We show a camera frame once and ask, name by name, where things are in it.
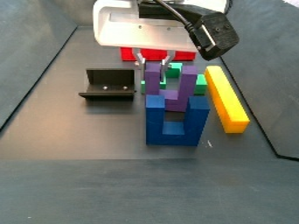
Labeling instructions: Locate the yellow long bar block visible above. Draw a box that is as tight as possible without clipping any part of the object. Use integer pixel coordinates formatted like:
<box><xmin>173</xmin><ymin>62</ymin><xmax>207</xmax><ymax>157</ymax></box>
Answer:
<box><xmin>204</xmin><ymin>66</ymin><xmax>249</xmax><ymax>134</ymax></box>

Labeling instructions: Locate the red slotted board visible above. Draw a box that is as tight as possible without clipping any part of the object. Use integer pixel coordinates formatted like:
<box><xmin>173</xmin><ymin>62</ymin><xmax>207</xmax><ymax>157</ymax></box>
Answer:
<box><xmin>120</xmin><ymin>47</ymin><xmax>196</xmax><ymax>61</ymax></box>

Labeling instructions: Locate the purple U-shaped block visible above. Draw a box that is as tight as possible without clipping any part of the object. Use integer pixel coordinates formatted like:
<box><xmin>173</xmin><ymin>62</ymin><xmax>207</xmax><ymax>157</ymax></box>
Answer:
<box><xmin>144</xmin><ymin>63</ymin><xmax>199</xmax><ymax>112</ymax></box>

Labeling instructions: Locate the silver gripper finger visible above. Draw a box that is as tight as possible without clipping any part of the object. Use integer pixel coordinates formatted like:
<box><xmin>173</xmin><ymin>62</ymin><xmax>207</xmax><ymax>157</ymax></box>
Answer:
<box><xmin>161</xmin><ymin>50</ymin><xmax>175</xmax><ymax>81</ymax></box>
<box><xmin>132</xmin><ymin>48</ymin><xmax>145</xmax><ymax>75</ymax></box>

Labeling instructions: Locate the green S-shaped block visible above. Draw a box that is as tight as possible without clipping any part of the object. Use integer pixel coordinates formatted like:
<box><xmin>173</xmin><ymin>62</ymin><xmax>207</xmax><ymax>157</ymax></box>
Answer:
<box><xmin>140</xmin><ymin>62</ymin><xmax>209</xmax><ymax>96</ymax></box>

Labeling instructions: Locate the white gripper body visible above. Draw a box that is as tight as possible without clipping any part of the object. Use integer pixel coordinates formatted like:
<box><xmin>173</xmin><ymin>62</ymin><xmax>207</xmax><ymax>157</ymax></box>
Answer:
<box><xmin>92</xmin><ymin>0</ymin><xmax>229</xmax><ymax>53</ymax></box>

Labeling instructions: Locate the black angle bracket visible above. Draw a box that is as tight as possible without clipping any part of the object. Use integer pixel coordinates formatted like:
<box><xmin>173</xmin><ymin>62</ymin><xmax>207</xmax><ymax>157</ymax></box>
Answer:
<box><xmin>78</xmin><ymin>68</ymin><xmax>136</xmax><ymax>99</ymax></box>

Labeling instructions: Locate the black camera cable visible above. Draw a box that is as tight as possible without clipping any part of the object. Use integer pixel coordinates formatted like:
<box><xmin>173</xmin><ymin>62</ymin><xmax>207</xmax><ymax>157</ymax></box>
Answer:
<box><xmin>153</xmin><ymin>0</ymin><xmax>195</xmax><ymax>32</ymax></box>

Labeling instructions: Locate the blue U-shaped block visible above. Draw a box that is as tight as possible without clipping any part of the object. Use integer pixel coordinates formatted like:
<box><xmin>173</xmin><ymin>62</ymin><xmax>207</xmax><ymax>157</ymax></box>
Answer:
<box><xmin>144</xmin><ymin>94</ymin><xmax>211</xmax><ymax>146</ymax></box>

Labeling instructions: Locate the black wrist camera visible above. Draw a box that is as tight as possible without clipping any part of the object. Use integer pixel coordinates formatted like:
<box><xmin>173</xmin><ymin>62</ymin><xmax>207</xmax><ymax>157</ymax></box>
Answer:
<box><xmin>137</xmin><ymin>0</ymin><xmax>239</xmax><ymax>60</ymax></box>

